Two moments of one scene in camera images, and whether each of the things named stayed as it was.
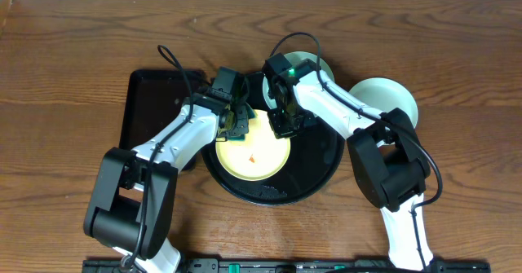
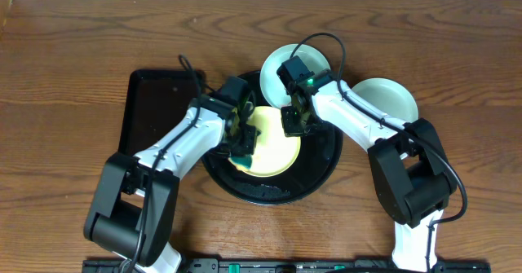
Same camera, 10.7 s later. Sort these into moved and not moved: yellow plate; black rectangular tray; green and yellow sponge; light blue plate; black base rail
Moved: yellow plate; green and yellow sponge
Not moved: light blue plate; black base rail; black rectangular tray
